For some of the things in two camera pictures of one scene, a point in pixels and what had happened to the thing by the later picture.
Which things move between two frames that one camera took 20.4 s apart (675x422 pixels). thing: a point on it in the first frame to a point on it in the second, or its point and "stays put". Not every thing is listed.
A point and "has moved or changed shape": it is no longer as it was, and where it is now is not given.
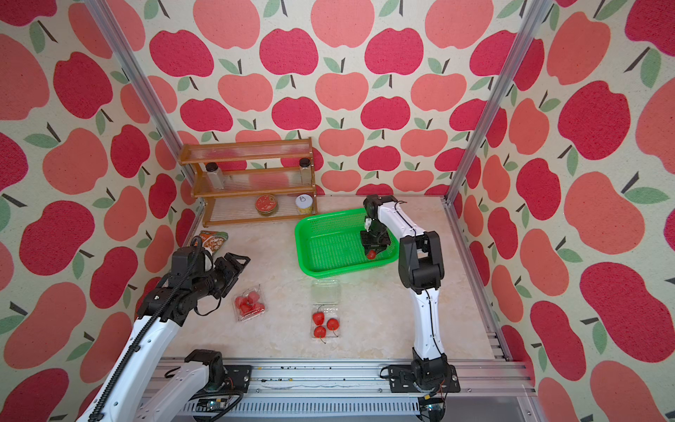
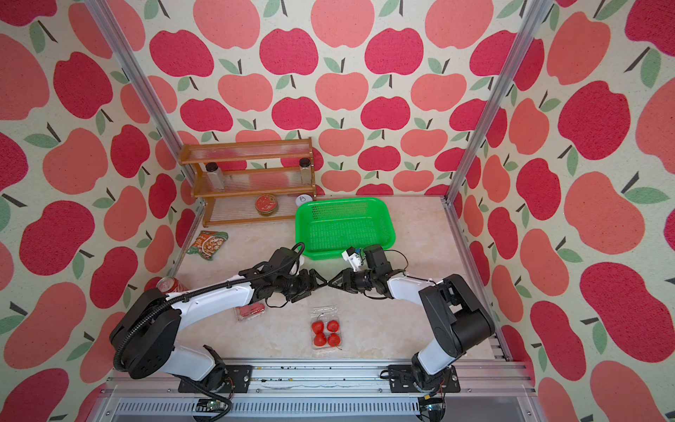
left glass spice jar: (214, 173) stays put
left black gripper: (231, 267) to (308, 285)
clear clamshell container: (250, 304) stays put
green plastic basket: (330, 243) has moved or changed shape
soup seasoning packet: (212, 240) stays put
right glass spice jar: (306, 172) stays put
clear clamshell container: (325, 313) has moved or changed shape
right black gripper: (368, 245) to (347, 279)
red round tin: (265, 205) stays put
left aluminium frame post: (105, 18) stays put
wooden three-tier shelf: (249, 180) stays put
